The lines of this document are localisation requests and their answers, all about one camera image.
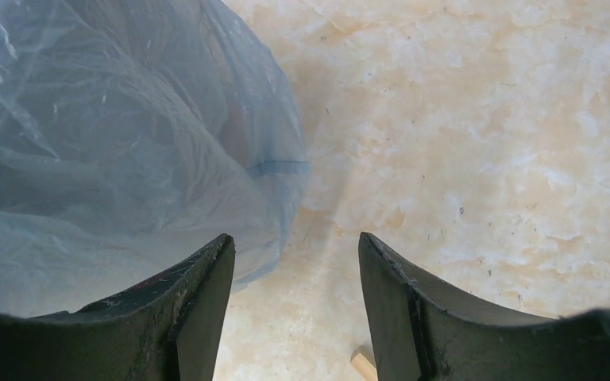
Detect light blue plastic trash bag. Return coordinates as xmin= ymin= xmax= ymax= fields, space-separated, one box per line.
xmin=0 ymin=1 xmax=309 ymax=317

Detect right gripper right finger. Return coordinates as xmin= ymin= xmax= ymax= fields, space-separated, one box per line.
xmin=358 ymin=233 xmax=610 ymax=380

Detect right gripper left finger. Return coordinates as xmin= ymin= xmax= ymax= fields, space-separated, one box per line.
xmin=0 ymin=234 xmax=235 ymax=380

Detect wooden clothes stand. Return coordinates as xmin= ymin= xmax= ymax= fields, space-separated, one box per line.
xmin=349 ymin=345 xmax=378 ymax=381

